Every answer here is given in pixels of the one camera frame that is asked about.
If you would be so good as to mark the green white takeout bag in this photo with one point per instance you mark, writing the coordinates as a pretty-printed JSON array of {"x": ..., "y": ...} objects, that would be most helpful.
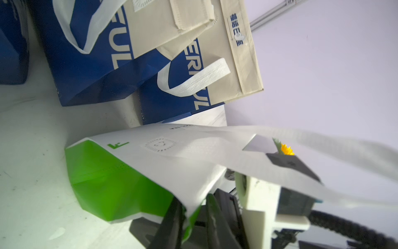
[{"x": 139, "y": 170}]

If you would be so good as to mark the blue beige bag left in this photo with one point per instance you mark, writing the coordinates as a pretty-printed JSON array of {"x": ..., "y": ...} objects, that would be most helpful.
[{"x": 14, "y": 42}]

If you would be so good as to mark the blue beige bag right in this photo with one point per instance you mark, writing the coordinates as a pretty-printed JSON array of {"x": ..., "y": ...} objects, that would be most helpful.
[{"x": 218, "y": 67}]

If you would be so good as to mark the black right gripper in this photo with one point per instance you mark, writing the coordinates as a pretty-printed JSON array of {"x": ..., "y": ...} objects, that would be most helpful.
[{"x": 144, "y": 230}]

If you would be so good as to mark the blue beige bag middle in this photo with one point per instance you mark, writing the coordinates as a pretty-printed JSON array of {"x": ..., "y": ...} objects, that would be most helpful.
[{"x": 100, "y": 51}]

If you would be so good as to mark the blue beige bag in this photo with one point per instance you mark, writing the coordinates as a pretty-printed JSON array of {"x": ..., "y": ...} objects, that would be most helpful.
[
  {"x": 14, "y": 42},
  {"x": 218, "y": 67},
  {"x": 100, "y": 51}
]

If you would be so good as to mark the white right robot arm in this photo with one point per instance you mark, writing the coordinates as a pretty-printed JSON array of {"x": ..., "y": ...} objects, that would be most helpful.
[{"x": 360, "y": 237}]

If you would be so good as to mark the aluminium frame profiles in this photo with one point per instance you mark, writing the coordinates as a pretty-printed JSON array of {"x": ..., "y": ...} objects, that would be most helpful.
[{"x": 275, "y": 12}]

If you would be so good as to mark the sunflower bouquet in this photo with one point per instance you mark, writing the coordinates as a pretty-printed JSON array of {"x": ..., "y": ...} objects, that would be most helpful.
[{"x": 283, "y": 149}]

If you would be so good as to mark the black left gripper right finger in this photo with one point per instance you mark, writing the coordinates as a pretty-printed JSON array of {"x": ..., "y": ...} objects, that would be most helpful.
[{"x": 220, "y": 216}]

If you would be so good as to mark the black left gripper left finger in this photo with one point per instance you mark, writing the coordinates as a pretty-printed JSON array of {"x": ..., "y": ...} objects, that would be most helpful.
[{"x": 170, "y": 233}]

